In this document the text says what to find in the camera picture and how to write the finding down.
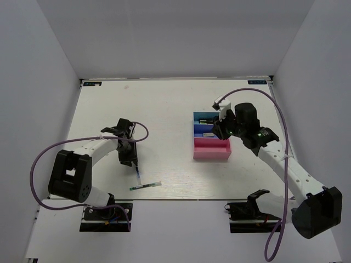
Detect blue and white pen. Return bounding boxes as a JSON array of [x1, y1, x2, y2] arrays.
[[135, 166, 142, 186]]

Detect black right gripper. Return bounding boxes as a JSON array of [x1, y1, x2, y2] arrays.
[[211, 109, 246, 140]]

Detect blue corner label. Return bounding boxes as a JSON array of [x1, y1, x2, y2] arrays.
[[247, 79, 267, 85], [83, 82, 102, 87]]

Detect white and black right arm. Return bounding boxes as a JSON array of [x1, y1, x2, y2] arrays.
[[212, 100, 342, 239]]

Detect light blue plastic container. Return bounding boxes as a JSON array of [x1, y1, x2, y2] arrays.
[[193, 112, 219, 124]]

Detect left blue corner label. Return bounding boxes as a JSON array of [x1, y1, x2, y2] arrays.
[[83, 82, 102, 87]]

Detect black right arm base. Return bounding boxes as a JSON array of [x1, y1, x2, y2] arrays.
[[224, 189, 279, 233]]

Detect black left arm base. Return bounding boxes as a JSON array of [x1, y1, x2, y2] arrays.
[[80, 207, 129, 232]]

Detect dark blue plastic container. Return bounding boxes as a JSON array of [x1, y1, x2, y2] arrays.
[[193, 124, 223, 140]]

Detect right blue corner label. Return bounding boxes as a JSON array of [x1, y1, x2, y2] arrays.
[[247, 79, 267, 85]]

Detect pink plastic container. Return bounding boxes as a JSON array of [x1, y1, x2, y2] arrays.
[[193, 138, 232, 160]]

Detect green and black highlighter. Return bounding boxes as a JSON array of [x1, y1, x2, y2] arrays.
[[199, 118, 214, 125]]

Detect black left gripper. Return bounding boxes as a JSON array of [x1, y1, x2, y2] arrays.
[[117, 138, 139, 167]]

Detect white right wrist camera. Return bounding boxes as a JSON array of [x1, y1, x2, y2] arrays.
[[212, 96, 231, 121]]

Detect green and white pen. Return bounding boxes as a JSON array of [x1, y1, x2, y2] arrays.
[[129, 181, 162, 191]]

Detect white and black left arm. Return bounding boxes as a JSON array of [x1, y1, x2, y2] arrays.
[[48, 118, 138, 219]]

